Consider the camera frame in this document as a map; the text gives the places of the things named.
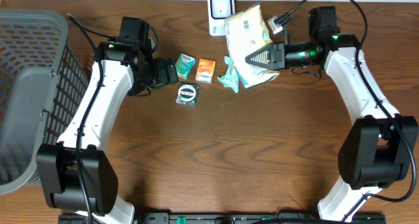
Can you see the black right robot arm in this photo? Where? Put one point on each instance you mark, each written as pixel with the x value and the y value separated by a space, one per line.
pixel 378 150

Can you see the mint green wipes pack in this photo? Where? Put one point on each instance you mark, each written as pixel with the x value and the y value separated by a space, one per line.
pixel 230 79

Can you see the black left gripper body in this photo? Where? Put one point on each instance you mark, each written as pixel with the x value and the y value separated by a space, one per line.
pixel 162 74

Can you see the teal tissue pack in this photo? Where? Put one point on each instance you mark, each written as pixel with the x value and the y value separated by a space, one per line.
pixel 184 65

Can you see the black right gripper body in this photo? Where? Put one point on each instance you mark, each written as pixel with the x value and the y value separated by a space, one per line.
pixel 278 56

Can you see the white barcode scanner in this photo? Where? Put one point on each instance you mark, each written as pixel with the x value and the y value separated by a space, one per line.
pixel 218 11

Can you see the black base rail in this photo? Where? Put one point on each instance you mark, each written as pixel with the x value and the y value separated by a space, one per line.
pixel 282 217

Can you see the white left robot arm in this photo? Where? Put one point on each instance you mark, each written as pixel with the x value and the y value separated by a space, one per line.
pixel 75 173

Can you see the grey plastic mesh basket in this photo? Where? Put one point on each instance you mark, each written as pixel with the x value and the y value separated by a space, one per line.
pixel 42 85

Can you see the orange tissue pack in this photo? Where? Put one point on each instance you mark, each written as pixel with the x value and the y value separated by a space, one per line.
pixel 205 71

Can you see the yellow snack bag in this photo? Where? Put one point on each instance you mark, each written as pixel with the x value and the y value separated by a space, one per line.
pixel 246 32

